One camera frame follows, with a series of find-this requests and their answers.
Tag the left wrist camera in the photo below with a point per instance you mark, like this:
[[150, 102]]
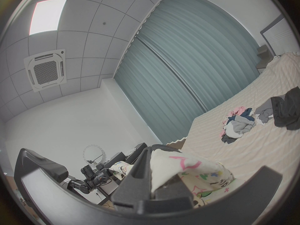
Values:
[[100, 166]]

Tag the dark grey small table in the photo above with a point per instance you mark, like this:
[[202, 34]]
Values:
[[116, 157]]

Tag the grey garment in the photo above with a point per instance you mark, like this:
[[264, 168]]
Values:
[[264, 111]]

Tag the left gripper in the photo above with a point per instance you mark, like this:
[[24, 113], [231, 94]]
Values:
[[102, 176]]

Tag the pile of clothes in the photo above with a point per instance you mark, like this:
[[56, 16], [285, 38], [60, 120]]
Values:
[[239, 125]]

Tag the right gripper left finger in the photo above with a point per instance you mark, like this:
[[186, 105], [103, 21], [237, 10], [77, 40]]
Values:
[[133, 177]]

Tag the ceiling air conditioner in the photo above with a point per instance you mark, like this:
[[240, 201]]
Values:
[[45, 70]]

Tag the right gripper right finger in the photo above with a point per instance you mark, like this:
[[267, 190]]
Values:
[[175, 189]]

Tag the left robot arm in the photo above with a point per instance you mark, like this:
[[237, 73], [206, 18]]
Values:
[[42, 165]]

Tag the blue-green curtain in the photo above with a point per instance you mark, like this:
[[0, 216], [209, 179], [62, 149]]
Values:
[[199, 43], [150, 90]]

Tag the ceiling light panel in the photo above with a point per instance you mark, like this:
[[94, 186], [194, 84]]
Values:
[[48, 15]]

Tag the black padded sofa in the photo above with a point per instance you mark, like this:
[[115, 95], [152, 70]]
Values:
[[138, 151]]

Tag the white printed pyjama top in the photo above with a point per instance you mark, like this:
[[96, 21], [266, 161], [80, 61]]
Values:
[[192, 167]]

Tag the grey bedside table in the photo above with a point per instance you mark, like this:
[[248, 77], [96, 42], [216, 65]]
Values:
[[263, 57]]

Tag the bed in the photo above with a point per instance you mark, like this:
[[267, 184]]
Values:
[[257, 149]]

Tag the black garment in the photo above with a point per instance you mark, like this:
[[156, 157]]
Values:
[[288, 111]]

